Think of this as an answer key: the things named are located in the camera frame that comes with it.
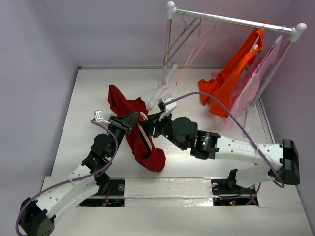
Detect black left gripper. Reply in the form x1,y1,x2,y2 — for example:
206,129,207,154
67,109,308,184
106,112,138,158

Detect beige wooden hanger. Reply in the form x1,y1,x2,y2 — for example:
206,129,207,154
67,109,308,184
137,112,152,157

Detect dark red t shirt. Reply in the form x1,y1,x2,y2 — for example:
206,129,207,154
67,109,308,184
107,85,166,173

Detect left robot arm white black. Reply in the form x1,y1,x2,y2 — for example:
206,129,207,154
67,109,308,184
15,111,139,236

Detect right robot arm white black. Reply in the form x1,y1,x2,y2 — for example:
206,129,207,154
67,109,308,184
139,113,300,193

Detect orange t shirt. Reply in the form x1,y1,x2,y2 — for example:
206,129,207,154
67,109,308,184
198,28,265,109

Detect grey plastic hanger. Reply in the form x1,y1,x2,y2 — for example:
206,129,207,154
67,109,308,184
163,9,202,67

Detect pink t shirt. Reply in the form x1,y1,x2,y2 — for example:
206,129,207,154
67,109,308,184
203,32,283,129

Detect white hanger under orange shirt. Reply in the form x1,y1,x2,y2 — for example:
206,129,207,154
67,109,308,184
250,23,267,51

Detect white clothes rack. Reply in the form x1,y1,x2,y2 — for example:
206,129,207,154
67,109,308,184
147,1,308,137

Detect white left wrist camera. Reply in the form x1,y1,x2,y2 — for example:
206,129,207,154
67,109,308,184
93,110,111,124

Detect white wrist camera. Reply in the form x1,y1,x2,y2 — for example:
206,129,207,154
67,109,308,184
158,94,177,121
93,110,111,124

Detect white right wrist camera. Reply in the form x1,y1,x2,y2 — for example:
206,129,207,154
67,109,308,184
158,94,177,121

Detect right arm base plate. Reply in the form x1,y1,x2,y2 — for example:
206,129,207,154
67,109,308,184
211,169,259,206

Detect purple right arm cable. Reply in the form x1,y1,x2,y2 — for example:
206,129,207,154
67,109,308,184
158,91,286,205

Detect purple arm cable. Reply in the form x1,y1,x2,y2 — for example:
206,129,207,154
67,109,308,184
15,119,119,236
158,91,286,205

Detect pink wire hanger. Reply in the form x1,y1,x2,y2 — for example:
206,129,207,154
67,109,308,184
176,12,216,85

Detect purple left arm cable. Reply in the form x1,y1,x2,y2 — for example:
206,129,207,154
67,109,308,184
15,119,119,236

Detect blue wire hanger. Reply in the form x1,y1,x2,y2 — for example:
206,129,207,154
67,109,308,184
254,25,285,74

